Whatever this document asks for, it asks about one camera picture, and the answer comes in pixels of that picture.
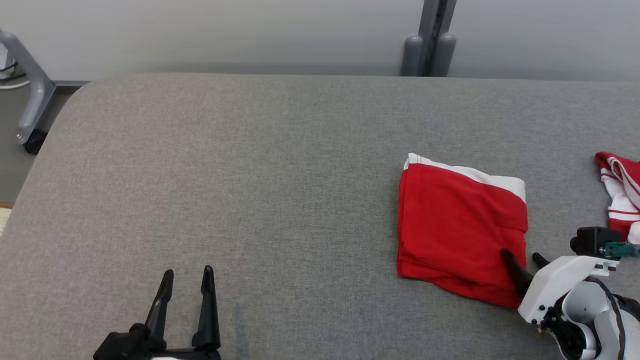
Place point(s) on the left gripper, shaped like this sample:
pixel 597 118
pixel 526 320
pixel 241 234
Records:
pixel 125 347

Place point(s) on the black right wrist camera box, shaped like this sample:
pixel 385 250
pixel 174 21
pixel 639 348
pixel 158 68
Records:
pixel 592 240

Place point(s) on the grey metal stand leg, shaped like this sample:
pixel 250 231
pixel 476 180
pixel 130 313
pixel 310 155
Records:
pixel 37 95

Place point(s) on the grey metal partition post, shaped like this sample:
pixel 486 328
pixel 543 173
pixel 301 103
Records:
pixel 429 20

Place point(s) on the black caster wheel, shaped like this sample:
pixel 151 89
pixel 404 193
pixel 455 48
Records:
pixel 35 142

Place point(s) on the teal right camera connector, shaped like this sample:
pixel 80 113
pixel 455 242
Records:
pixel 620 249

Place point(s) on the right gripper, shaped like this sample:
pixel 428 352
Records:
pixel 550 285

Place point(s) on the red shirt with white trim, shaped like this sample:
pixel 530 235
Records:
pixel 450 235

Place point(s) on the red jersey white striped trim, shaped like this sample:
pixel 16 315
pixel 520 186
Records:
pixel 622 200

